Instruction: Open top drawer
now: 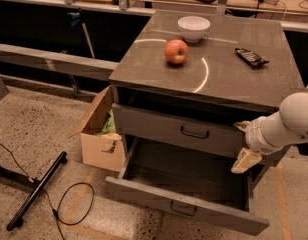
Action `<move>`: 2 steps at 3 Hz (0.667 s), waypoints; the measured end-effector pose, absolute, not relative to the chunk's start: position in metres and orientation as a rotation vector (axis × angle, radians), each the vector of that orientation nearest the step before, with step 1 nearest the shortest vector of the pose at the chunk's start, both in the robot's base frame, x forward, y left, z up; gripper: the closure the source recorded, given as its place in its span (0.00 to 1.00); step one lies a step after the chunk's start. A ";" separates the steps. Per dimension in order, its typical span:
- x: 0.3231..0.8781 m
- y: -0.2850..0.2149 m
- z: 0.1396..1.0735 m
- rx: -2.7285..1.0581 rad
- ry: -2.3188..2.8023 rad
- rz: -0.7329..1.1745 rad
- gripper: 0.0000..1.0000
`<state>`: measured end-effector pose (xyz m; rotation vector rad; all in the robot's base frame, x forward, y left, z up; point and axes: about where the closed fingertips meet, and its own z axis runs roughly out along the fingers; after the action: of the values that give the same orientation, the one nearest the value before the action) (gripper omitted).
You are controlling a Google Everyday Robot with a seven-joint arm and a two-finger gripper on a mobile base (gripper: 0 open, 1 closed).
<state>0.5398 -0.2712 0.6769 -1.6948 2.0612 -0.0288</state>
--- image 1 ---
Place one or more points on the red apple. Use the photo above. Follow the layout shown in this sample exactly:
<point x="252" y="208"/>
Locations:
<point x="176" y="51"/>

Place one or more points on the white bowl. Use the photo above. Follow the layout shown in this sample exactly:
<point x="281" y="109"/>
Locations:
<point x="193" y="28"/>

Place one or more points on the grey metal rail beam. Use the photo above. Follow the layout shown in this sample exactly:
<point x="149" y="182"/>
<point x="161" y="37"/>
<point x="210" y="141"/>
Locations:
<point x="57" y="62"/>

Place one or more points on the cardboard box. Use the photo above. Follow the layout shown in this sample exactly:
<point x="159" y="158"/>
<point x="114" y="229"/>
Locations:
<point x="100" y="150"/>

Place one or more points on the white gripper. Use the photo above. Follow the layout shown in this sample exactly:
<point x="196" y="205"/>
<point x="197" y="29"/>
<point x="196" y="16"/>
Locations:
<point x="253" y="135"/>

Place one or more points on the grey top drawer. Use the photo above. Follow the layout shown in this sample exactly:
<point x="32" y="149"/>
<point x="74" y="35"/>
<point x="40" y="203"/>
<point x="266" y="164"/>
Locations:
<point x="184" y="132"/>

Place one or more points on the grey metal drawer cabinet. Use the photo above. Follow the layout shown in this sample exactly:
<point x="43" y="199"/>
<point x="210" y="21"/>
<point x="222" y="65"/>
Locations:
<point x="213" y="84"/>

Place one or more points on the green bag in box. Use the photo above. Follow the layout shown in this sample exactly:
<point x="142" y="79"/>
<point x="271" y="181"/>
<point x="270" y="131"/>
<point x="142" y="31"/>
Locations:
<point x="109" y="125"/>

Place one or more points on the grey bottom drawer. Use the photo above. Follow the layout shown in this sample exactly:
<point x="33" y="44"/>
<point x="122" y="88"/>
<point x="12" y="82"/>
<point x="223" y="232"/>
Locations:
<point x="188" y="183"/>

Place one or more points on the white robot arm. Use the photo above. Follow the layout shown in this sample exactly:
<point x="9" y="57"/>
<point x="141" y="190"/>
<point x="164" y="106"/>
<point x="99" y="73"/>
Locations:
<point x="267" y="135"/>

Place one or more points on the black snack packet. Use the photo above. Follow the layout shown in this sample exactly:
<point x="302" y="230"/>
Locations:
<point x="250" y="57"/>

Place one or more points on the grey drawer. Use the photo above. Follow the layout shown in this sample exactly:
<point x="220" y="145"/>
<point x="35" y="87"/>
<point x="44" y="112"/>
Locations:
<point x="188" y="183"/>
<point x="184" y="132"/>

